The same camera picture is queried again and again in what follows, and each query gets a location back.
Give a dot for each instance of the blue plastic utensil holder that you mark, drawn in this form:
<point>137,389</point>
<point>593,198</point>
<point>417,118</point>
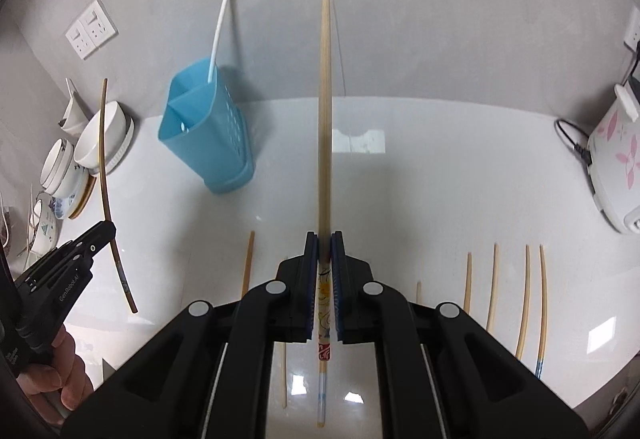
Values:
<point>206,130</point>

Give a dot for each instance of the chopstick with colourful floral handle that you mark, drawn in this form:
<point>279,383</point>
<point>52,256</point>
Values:
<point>324,207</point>

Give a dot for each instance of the dark brown chopstick patterned end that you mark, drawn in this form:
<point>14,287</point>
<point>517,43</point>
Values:
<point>106,202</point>

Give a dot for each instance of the white ceramic spoon cup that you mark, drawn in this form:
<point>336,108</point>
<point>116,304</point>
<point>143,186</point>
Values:
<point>74,119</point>

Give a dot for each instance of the bamboo chopstick pale blue end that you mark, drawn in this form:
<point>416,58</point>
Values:
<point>468,287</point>

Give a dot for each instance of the white rice cooker pink flowers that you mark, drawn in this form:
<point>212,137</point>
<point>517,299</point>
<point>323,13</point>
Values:
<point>614,168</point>

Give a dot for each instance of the bamboo chopstick light blue end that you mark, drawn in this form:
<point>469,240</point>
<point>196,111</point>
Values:
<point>247,270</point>

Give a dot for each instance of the bamboo chopstick blue dotted end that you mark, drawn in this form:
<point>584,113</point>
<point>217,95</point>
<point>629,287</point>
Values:
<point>522,331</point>

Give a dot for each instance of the white patterned bowl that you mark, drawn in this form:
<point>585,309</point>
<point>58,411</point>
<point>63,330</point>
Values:
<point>61,176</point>

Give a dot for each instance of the thin pale bamboo chopstick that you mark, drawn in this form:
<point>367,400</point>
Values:
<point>284,375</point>

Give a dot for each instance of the bamboo chopstick red patterned end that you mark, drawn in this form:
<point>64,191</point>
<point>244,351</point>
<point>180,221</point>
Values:
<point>492,307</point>

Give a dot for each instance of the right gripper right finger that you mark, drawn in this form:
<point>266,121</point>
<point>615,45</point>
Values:
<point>340,282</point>

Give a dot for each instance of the large white bowl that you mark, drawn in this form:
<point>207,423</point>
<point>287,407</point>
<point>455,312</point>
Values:
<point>117,133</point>

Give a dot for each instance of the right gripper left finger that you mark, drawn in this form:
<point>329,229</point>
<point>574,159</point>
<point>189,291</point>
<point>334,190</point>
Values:
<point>310,265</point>

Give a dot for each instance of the blue patterned small bowl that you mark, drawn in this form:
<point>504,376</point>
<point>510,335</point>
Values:
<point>42,229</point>

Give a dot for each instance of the white chopstick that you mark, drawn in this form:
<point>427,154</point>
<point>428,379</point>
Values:
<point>216,41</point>

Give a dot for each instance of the left hand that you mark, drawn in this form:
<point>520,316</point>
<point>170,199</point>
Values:
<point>66,375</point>

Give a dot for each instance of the white wall socket plate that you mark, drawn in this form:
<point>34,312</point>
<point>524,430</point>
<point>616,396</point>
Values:
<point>91,30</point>

